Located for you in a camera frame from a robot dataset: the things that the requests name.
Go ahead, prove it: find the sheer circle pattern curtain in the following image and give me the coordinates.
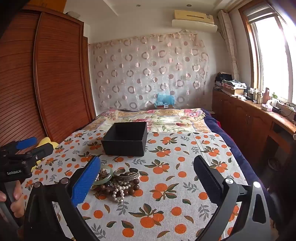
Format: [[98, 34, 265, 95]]
[[88, 32, 210, 111]]

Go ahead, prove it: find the yellow plush toy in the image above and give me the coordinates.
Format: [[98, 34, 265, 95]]
[[30, 137, 60, 172]]

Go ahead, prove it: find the green jade bangle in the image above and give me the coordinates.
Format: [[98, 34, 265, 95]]
[[92, 166, 114, 185]]

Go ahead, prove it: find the black storage box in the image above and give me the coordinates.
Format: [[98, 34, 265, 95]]
[[101, 122, 148, 156]]

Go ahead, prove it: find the blue plastic bag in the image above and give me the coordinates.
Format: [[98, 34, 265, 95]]
[[154, 93, 176, 107]]

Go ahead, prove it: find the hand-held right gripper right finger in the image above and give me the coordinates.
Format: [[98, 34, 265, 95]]
[[193, 155, 271, 241]]

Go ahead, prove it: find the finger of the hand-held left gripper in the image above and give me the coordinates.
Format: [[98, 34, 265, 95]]
[[0, 137, 38, 154], [20, 143, 54, 165]]

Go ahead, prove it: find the white pearl necklace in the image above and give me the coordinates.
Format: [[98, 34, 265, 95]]
[[110, 181, 133, 204]]

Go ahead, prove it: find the orange fruit print cloth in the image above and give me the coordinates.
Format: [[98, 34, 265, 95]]
[[25, 130, 255, 241]]

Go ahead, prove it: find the wooden frame window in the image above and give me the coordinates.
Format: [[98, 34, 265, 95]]
[[239, 0, 296, 106]]

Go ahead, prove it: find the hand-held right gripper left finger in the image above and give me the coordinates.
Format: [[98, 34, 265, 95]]
[[23, 156, 101, 241]]

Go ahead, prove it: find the brown wooden bead bracelet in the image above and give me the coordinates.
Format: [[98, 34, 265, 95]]
[[92, 171, 144, 200]]

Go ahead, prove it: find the stack of books and clothes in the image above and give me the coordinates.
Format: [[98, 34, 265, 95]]
[[214, 72, 248, 96]]

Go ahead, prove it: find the person's left hand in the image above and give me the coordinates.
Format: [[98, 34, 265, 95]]
[[0, 182, 23, 212]]

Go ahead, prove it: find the carved silver bangle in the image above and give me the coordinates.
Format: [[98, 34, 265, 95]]
[[113, 168, 140, 184]]

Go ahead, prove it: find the floral blanket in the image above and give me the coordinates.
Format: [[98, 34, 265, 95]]
[[82, 108, 210, 134]]

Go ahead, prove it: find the pale window curtain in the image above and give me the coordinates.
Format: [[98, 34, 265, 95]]
[[217, 10, 241, 81]]

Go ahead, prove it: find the navy blue blanket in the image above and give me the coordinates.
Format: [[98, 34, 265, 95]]
[[201, 108, 271, 193]]

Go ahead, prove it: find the wooden low cabinet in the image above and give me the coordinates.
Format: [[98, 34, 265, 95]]
[[212, 89, 296, 173]]

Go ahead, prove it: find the wooden slatted wardrobe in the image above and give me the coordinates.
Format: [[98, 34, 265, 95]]
[[0, 6, 97, 147]]

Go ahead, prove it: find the wall air conditioner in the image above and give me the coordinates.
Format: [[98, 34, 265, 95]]
[[171, 10, 218, 32]]

